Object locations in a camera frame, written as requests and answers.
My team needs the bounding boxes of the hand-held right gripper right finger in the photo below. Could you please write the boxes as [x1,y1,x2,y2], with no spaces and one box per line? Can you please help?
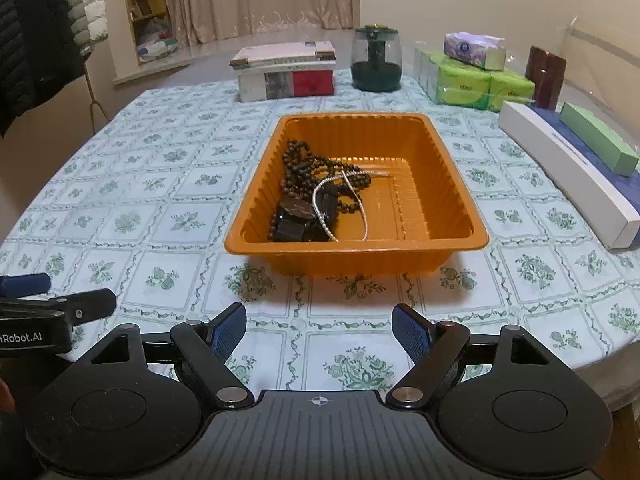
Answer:
[387,303,563,409]

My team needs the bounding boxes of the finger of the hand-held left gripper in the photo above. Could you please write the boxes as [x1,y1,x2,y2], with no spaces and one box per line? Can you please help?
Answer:
[0,288,117,322]
[0,274,52,300]

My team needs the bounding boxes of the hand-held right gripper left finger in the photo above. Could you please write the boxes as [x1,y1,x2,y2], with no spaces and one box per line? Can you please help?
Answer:
[80,303,254,409]

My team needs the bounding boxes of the black wrist watch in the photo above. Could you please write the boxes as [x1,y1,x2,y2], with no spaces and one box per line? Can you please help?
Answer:
[274,185,342,242]

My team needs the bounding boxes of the orange plastic tray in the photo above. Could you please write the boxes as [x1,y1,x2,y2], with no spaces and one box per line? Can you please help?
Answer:
[224,112,490,277]

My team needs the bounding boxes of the white pearl strand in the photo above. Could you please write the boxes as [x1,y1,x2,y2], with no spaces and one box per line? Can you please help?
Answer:
[311,174,352,242]

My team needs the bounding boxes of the black bead necklace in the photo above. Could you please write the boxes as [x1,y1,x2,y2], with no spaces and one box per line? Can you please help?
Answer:
[320,157,374,216]

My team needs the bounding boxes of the brown bead necklace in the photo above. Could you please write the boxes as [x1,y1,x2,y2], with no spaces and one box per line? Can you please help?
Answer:
[269,139,326,243]

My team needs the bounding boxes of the floral printed tablecloth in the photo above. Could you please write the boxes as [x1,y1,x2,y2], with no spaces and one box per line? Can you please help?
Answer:
[0,67,640,397]

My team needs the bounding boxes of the coat stand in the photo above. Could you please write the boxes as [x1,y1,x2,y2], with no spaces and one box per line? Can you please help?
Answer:
[84,66,112,134]

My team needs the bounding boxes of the long white box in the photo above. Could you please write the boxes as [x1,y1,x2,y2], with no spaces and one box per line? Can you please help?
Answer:
[498,101,640,251]

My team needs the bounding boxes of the black down jacket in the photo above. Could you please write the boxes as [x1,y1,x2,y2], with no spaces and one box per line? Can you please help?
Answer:
[0,0,89,139]

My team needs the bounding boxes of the green tissue packs bundle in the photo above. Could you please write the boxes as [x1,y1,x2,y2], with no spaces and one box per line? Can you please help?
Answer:
[414,49,537,112]

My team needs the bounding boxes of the white and red box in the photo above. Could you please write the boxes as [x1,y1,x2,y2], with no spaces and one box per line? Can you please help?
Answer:
[237,65,336,104]

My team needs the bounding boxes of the dark blue flat box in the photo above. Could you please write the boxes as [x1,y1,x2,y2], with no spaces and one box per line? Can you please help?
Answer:
[530,105,640,187]

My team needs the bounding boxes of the dark green clear jar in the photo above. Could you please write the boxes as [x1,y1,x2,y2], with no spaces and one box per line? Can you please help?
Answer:
[350,25,403,93]

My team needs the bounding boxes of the white plastic bags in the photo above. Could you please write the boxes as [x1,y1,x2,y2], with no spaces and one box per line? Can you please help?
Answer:
[136,16,182,66]

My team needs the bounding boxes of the long green box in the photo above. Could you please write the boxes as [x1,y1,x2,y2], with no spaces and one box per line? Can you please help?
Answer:
[560,102,640,177]

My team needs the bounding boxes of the stack of books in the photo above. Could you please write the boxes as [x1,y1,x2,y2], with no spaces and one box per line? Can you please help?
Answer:
[230,40,337,70]

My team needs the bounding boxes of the brown wooden cup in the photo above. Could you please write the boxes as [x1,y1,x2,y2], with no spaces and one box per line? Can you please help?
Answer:
[525,46,567,111]

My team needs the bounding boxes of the green and white down jacket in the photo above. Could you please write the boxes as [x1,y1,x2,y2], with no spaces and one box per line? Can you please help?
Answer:
[40,0,109,57]

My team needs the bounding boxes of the purple tissue box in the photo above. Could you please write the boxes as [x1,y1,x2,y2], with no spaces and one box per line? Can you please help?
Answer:
[443,31,507,71]

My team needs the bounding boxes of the clear plastic chair back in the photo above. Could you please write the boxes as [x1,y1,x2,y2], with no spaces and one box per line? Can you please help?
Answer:
[565,15,640,157]

